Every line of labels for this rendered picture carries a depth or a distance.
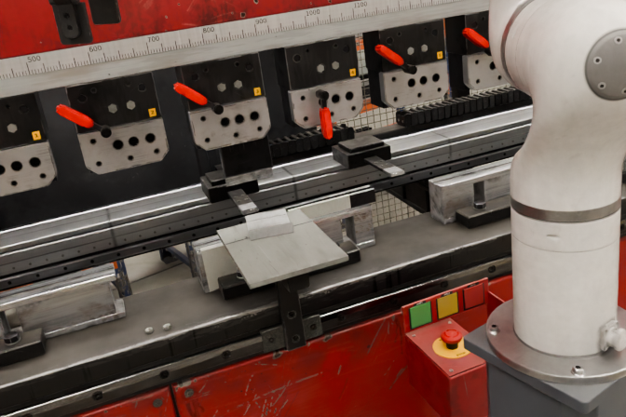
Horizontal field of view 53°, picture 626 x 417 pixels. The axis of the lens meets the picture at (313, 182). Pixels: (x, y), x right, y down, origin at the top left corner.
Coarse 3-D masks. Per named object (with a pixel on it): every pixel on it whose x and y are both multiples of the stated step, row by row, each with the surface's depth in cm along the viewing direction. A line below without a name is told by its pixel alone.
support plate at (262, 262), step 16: (240, 224) 129; (304, 224) 124; (224, 240) 122; (256, 240) 120; (272, 240) 119; (288, 240) 118; (304, 240) 117; (320, 240) 116; (240, 256) 114; (256, 256) 114; (272, 256) 113; (288, 256) 112; (304, 256) 111; (320, 256) 110; (336, 256) 109; (240, 272) 110; (256, 272) 108; (272, 272) 107; (288, 272) 106; (304, 272) 107
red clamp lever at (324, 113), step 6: (318, 90) 122; (324, 90) 121; (318, 96) 122; (324, 96) 120; (324, 102) 122; (324, 108) 122; (324, 114) 122; (330, 114) 123; (324, 120) 122; (330, 120) 123; (324, 126) 123; (330, 126) 123; (324, 132) 123; (330, 132) 123; (330, 138) 124
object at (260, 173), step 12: (240, 144) 125; (252, 144) 126; (264, 144) 127; (228, 156) 125; (240, 156) 126; (252, 156) 127; (264, 156) 127; (228, 168) 126; (240, 168) 126; (252, 168) 127; (264, 168) 128; (228, 180) 127; (240, 180) 128; (252, 180) 129
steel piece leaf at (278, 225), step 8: (280, 216) 129; (248, 224) 128; (256, 224) 127; (264, 224) 126; (272, 224) 126; (280, 224) 120; (288, 224) 121; (256, 232) 120; (264, 232) 120; (272, 232) 120; (280, 232) 121; (288, 232) 121
